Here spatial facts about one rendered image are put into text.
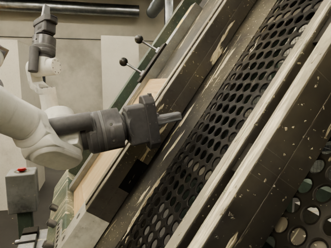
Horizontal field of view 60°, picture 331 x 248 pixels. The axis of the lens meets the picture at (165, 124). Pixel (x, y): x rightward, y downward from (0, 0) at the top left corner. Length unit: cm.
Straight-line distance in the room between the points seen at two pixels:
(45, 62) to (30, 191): 60
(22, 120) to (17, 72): 276
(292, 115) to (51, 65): 97
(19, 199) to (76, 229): 74
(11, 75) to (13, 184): 195
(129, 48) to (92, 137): 416
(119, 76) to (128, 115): 407
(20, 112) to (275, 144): 38
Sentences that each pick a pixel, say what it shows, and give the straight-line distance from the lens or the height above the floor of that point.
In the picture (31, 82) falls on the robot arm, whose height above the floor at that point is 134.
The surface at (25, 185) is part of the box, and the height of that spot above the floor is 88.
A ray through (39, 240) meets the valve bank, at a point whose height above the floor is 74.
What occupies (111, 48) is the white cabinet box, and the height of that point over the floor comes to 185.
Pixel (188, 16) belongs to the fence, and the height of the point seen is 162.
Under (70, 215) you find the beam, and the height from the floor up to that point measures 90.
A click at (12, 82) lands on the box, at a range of 328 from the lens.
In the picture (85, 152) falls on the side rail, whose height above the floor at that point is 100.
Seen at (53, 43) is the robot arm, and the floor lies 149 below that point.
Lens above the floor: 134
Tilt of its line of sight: 8 degrees down
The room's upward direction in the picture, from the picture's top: straight up
